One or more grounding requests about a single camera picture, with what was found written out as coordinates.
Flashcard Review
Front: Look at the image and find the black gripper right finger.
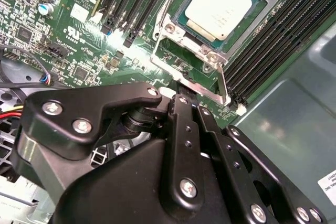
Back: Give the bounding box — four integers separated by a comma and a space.
189, 91, 328, 224

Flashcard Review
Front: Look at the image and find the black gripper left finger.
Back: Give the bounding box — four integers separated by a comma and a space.
10, 81, 206, 211

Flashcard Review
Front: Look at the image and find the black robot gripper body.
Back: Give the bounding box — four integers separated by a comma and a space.
52, 139, 247, 224

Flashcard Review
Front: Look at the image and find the metal socket cover frame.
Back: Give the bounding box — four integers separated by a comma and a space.
150, 20, 232, 106

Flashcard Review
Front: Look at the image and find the silver topped CPU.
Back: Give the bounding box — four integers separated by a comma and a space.
174, 0, 266, 50

